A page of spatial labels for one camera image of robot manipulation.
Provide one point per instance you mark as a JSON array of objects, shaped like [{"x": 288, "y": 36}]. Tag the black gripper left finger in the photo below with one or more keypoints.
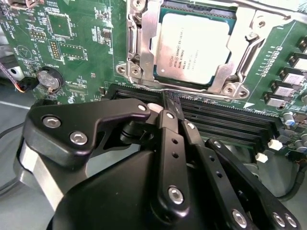
[{"x": 84, "y": 112}]

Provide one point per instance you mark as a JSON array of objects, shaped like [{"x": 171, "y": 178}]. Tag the thin metal locking lever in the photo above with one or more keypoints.
[
  {"x": 263, "y": 10},
  {"x": 148, "y": 87}
]

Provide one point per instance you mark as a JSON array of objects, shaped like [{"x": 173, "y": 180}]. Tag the silver CPU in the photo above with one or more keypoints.
[{"x": 192, "y": 48}]

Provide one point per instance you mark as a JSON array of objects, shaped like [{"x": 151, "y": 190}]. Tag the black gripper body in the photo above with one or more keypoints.
[{"x": 120, "y": 191}]

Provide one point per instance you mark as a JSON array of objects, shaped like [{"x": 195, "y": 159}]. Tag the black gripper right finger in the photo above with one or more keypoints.
[{"x": 242, "y": 182}]

